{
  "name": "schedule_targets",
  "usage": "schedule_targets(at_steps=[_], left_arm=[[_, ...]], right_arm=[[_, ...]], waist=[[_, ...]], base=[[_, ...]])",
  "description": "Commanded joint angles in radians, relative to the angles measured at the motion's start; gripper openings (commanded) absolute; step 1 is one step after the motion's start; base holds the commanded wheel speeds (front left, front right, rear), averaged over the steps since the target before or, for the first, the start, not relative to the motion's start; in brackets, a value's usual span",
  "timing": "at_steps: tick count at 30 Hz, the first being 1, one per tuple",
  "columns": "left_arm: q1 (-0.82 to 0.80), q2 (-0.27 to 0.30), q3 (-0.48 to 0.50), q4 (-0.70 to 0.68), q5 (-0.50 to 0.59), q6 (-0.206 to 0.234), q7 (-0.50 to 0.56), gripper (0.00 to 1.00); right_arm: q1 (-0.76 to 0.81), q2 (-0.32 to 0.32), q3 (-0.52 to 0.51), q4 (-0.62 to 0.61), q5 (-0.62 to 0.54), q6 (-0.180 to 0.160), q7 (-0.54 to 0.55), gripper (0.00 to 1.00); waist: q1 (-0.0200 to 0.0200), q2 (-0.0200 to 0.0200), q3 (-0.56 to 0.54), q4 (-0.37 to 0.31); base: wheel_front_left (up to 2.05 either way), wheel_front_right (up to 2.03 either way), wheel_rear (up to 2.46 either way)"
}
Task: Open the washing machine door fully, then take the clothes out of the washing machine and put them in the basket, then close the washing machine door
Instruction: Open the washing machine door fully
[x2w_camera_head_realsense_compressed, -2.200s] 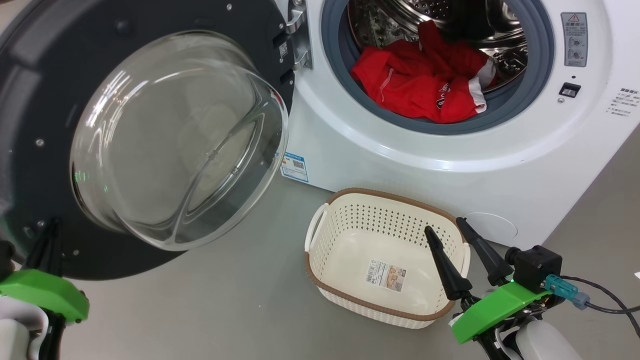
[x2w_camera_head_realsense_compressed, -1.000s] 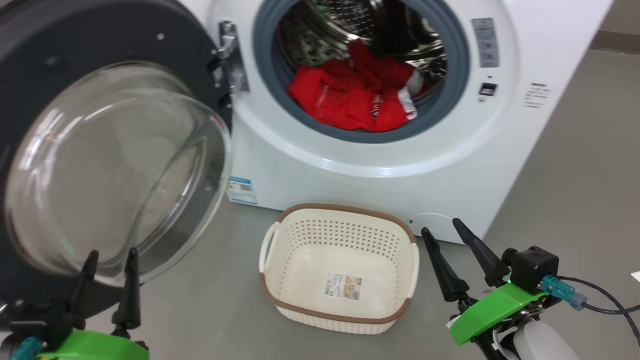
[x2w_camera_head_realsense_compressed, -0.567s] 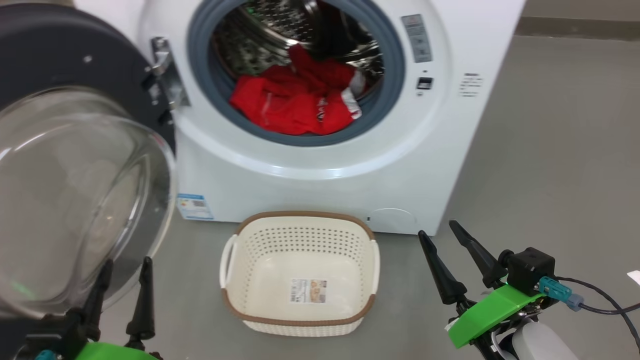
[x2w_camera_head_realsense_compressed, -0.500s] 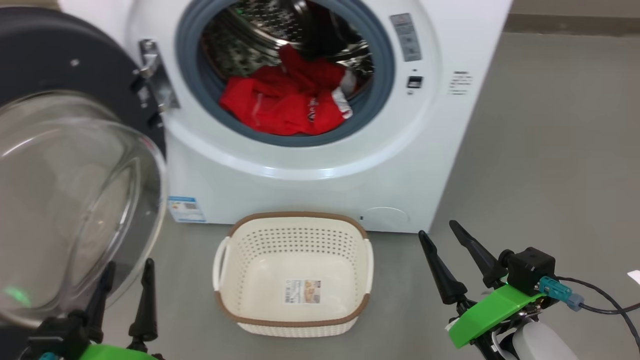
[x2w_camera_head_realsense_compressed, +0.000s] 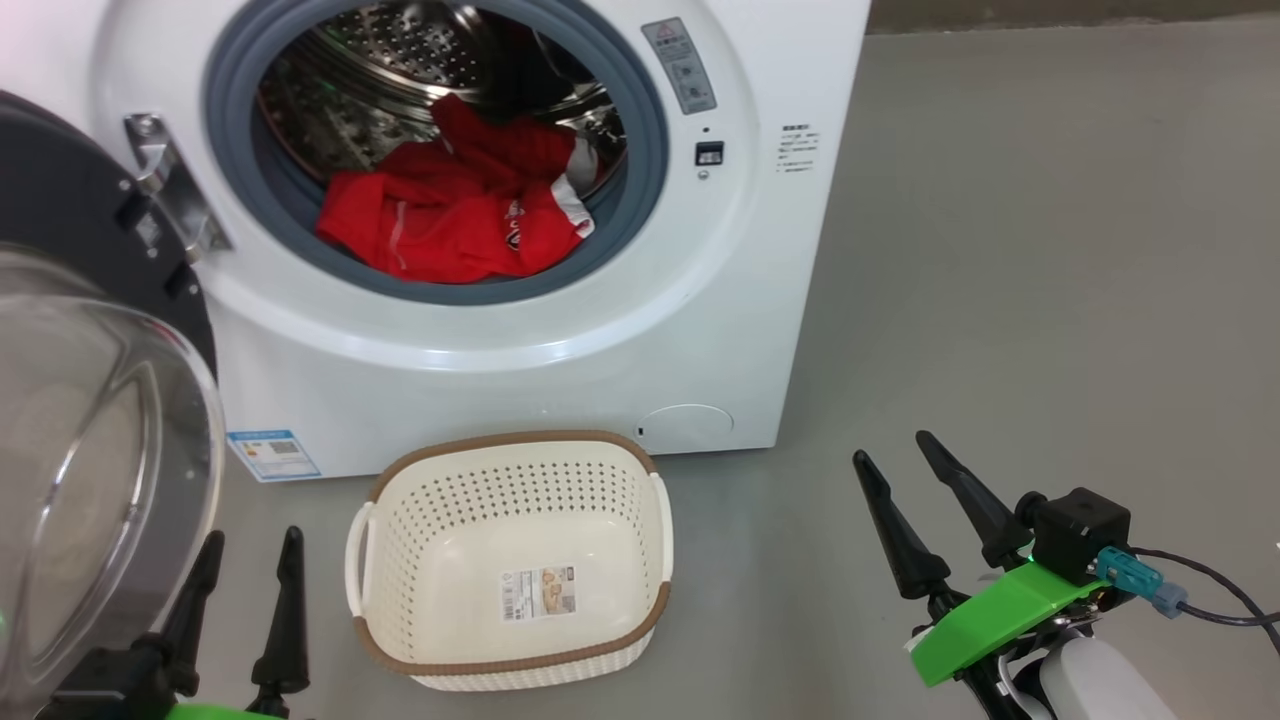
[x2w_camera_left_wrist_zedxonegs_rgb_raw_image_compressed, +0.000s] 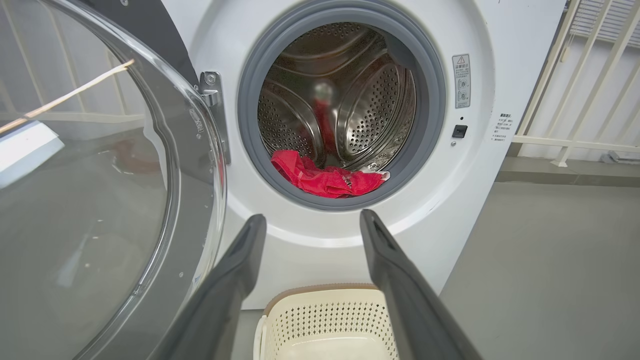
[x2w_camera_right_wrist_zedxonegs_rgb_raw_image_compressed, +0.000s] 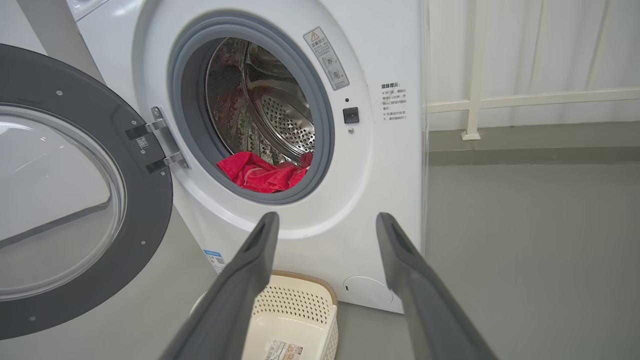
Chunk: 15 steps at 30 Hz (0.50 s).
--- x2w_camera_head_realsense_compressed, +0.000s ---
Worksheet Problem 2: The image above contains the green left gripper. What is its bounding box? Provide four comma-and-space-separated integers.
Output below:
35, 527, 311, 720

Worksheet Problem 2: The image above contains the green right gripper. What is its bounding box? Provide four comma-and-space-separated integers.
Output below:
853, 432, 1106, 720

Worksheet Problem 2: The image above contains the black round glass washer door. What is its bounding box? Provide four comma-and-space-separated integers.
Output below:
0, 90, 226, 701

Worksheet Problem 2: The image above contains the red sports jersey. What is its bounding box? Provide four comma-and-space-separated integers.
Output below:
316, 95, 598, 285

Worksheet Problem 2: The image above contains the cream perforated basket brown rim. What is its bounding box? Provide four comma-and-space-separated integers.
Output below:
345, 430, 673, 693

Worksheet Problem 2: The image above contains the white front-load washing machine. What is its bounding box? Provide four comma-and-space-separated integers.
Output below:
0, 0, 871, 483

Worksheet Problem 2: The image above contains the metal door hinge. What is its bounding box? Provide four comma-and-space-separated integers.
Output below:
124, 113, 233, 266

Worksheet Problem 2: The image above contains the grey rubber door gasket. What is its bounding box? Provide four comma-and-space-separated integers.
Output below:
203, 0, 669, 306

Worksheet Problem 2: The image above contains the stainless steel washing machine drum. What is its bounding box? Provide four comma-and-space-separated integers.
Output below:
258, 0, 629, 201

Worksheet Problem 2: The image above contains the blue energy label sticker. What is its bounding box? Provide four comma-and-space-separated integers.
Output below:
226, 430, 321, 483

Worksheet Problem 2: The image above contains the round white filter cover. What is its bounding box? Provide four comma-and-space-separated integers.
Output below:
638, 404, 734, 451

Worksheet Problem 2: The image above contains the paper product label sticker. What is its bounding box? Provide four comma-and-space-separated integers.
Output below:
501, 565, 578, 623

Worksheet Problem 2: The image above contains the dark skirting strip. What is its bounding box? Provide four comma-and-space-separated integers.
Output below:
865, 0, 1280, 36

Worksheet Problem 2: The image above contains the grey warning sticker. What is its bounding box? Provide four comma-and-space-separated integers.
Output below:
641, 17, 718, 116

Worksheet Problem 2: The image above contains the black cable with teal connector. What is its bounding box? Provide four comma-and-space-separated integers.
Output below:
1097, 546, 1280, 633

